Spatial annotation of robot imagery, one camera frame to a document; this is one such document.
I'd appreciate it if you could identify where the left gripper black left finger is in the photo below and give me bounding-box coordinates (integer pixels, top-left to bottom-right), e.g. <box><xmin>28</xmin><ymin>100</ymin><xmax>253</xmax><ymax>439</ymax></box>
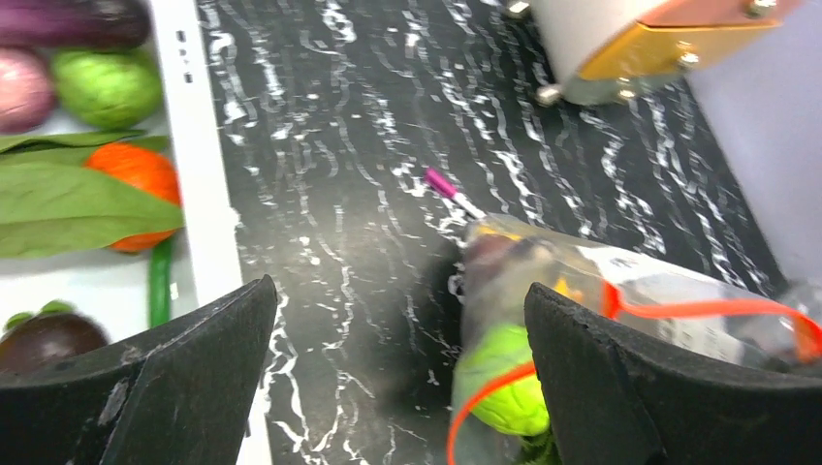
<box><xmin>1</xmin><ymin>276</ymin><xmax>277</xmax><ymax>464</ymax></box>

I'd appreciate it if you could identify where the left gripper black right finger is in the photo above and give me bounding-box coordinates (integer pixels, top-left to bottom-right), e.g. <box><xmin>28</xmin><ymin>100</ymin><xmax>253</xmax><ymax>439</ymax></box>
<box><xmin>524</xmin><ymin>283</ymin><xmax>821</xmax><ymax>464</ymax></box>

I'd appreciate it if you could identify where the clear zip bag orange zipper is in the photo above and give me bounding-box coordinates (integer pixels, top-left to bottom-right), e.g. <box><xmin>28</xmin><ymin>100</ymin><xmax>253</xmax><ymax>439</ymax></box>
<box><xmin>445</xmin><ymin>215</ymin><xmax>821</xmax><ymax>464</ymax></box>

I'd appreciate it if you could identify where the light green wrinkled vegetable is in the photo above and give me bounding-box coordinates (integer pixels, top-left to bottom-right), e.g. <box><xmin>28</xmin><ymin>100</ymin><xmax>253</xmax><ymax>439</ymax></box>
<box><xmin>452</xmin><ymin>324</ymin><xmax>550</xmax><ymax>436</ymax></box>

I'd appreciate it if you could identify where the green leaf toy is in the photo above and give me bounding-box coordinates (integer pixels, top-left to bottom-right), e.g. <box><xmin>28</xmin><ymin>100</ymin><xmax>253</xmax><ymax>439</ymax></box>
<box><xmin>1</xmin><ymin>130</ymin><xmax>184</xmax><ymax>259</ymax></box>

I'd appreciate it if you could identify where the red tomato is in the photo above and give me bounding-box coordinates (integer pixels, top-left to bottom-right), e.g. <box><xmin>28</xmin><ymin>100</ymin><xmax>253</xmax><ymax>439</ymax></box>
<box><xmin>83</xmin><ymin>142</ymin><xmax>181</xmax><ymax>254</ymax></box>

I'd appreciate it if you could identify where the purple cap marker pen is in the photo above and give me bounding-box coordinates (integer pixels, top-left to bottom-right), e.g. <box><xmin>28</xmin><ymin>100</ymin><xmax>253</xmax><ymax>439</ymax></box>
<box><xmin>425</xmin><ymin>168</ymin><xmax>487</xmax><ymax>220</ymax></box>

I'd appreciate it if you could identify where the red onion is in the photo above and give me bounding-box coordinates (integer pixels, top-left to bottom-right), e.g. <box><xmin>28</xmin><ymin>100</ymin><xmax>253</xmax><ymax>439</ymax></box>
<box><xmin>1</xmin><ymin>46</ymin><xmax>56</xmax><ymax>134</ymax></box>

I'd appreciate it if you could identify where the round drawer cabinet cream orange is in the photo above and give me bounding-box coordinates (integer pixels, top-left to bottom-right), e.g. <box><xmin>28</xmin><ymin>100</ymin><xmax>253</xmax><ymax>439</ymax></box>
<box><xmin>505</xmin><ymin>0</ymin><xmax>800</xmax><ymax>107</ymax></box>

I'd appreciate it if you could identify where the purple eggplant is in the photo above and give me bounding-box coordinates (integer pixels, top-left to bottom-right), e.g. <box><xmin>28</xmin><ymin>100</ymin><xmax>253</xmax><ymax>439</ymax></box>
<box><xmin>1</xmin><ymin>0</ymin><xmax>151</xmax><ymax>49</ymax></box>

